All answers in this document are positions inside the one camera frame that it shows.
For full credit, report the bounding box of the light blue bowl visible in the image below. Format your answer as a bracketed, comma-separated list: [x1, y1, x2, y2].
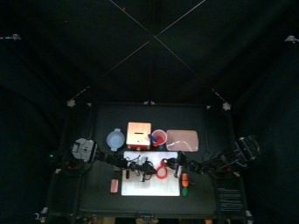
[106, 128, 127, 152]

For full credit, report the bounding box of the printed label sheet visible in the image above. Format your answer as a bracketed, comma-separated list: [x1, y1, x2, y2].
[216, 186, 246, 217]

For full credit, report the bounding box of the red cup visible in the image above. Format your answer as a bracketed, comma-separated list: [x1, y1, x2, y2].
[151, 129, 168, 148]

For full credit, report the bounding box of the white cutting board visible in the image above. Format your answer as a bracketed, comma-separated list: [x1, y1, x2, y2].
[120, 150, 183, 197]

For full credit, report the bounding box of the orange toy carrot green top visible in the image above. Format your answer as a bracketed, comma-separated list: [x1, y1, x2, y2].
[180, 172, 191, 198]

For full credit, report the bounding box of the small rectangular toy block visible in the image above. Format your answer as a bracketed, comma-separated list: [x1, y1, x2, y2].
[110, 178, 119, 194]

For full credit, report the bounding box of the wooden drawer box red front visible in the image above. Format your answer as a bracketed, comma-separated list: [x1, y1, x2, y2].
[126, 122, 154, 151]

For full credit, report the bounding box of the pink tray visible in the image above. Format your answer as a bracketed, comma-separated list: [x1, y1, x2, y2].
[164, 129, 200, 152]

